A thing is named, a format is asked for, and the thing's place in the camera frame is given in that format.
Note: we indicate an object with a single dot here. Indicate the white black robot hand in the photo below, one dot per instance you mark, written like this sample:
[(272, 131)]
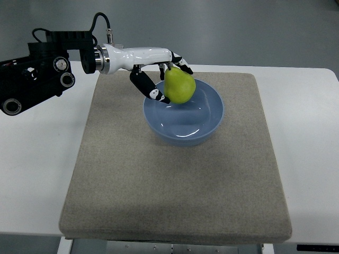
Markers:
[(110, 59)]

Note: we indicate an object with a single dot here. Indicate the green pear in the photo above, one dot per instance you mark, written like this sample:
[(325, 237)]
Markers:
[(179, 86)]

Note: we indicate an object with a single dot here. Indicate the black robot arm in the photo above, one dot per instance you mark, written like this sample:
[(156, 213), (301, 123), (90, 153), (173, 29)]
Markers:
[(46, 72)]

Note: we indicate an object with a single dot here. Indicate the blue bowl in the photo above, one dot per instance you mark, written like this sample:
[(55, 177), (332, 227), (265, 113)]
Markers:
[(187, 124)]

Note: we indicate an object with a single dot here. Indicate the beige felt mat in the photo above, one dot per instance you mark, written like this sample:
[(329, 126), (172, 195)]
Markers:
[(130, 185)]

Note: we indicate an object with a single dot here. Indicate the white table frame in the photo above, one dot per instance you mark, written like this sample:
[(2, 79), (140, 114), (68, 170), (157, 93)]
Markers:
[(94, 246)]

